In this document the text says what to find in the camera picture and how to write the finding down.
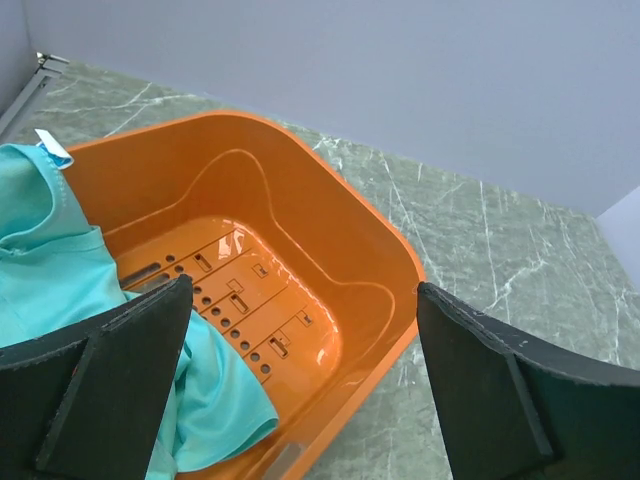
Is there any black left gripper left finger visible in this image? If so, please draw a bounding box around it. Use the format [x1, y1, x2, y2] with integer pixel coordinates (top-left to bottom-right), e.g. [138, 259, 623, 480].
[1, 275, 193, 479]

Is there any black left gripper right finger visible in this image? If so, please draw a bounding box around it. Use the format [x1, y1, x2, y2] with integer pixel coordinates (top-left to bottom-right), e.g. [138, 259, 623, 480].
[416, 282, 639, 479]

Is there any teal t shirt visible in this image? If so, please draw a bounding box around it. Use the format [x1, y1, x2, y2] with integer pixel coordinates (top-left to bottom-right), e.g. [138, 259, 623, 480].
[1, 144, 279, 479]

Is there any orange plastic basket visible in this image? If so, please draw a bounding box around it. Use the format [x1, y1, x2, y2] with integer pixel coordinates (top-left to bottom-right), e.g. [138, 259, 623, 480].
[66, 111, 425, 479]

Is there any aluminium frame rail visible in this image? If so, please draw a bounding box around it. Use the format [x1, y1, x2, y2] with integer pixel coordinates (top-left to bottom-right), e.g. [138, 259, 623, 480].
[1, 54, 69, 143]

